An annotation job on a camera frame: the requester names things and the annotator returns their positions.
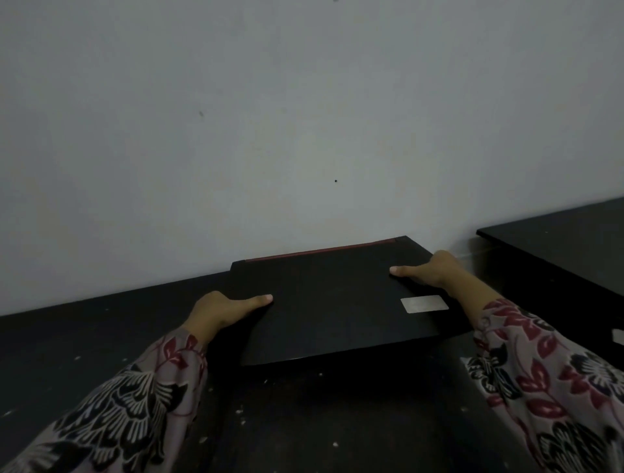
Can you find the person's left hand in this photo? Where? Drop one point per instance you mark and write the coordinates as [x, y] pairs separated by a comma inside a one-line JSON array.
[[219, 312]]

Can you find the person's right hand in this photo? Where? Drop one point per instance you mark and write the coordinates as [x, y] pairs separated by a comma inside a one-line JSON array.
[[438, 270]]

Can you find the person's right thumb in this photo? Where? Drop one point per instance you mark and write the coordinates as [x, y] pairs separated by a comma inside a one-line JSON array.
[[409, 271]]

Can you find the person's left thumb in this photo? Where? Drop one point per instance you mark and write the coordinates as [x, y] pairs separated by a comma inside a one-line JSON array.
[[253, 302]]

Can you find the black laptop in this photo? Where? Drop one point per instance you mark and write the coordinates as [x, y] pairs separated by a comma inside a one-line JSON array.
[[341, 302]]

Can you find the person's right forearm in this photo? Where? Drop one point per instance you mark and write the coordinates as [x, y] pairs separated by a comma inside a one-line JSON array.
[[531, 375]]

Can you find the person's left forearm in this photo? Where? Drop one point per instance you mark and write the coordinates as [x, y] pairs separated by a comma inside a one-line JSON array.
[[114, 409]]

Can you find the black side table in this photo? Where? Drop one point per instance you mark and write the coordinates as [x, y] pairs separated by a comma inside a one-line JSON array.
[[570, 253]]

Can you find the white paper scrap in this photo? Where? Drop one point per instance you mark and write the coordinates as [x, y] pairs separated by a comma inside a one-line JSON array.
[[618, 336]]

